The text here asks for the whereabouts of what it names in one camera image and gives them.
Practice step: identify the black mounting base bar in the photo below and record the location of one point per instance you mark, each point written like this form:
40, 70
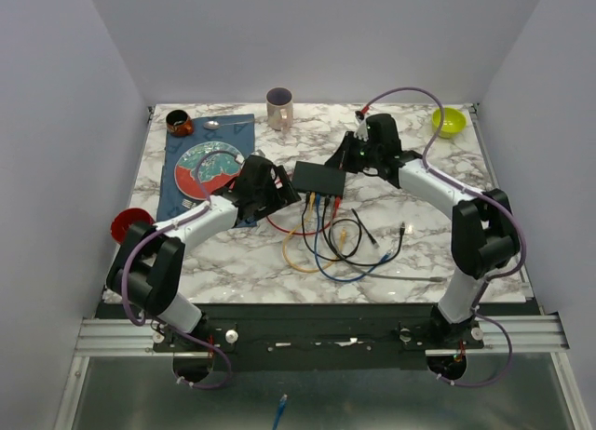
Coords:
354, 336

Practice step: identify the blue placemat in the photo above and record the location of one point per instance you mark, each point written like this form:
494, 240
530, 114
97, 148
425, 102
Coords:
171, 201

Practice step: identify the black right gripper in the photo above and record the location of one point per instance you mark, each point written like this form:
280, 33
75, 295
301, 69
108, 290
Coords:
343, 154

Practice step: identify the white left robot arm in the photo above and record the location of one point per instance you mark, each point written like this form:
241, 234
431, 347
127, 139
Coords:
147, 268

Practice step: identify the red black patterned mug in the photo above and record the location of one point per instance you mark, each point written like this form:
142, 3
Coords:
125, 219

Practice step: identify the pink ceramic mug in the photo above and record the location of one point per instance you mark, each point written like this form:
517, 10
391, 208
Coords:
279, 107

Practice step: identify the lime green bowl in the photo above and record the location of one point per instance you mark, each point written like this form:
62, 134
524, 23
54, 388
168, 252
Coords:
454, 122

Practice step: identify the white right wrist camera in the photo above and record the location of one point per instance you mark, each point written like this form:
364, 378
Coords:
362, 131

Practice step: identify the small brown orange cup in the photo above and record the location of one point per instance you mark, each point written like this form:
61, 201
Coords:
179, 123

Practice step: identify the metal spoon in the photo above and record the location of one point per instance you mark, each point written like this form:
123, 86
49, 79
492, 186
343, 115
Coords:
215, 125

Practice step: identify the black network switch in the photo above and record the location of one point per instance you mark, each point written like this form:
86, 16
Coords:
319, 179

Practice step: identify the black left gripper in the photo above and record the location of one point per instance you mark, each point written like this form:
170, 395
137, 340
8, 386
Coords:
283, 196

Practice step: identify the red and teal plate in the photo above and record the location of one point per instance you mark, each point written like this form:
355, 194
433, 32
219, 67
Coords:
206, 167

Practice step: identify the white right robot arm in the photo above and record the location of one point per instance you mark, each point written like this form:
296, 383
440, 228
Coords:
484, 234

